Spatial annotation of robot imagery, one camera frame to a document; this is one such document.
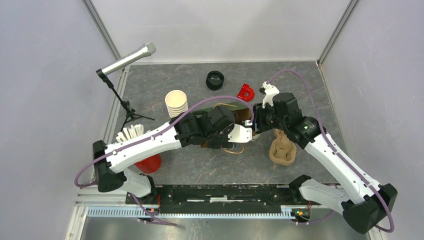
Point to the stack of white paper cups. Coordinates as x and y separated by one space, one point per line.
176 103

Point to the red plastic holder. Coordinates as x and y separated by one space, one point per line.
246 93

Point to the silver microphone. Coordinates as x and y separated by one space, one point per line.
146 50

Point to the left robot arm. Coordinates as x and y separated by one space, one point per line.
206 128

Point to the brown cardboard cup carriers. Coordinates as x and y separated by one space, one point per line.
282 150

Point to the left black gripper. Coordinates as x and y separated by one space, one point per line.
223 143

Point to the stack of black lids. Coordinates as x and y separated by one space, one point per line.
214 80

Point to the red cup with straws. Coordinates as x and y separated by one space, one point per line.
148 165

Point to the white paper coffee cup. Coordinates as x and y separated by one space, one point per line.
255 137

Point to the green paper bag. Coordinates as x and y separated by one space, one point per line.
241 114

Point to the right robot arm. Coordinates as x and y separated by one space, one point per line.
363 201

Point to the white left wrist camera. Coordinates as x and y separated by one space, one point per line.
241 133

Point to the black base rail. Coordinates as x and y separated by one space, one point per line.
231 200

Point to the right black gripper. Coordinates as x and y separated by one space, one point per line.
259 112

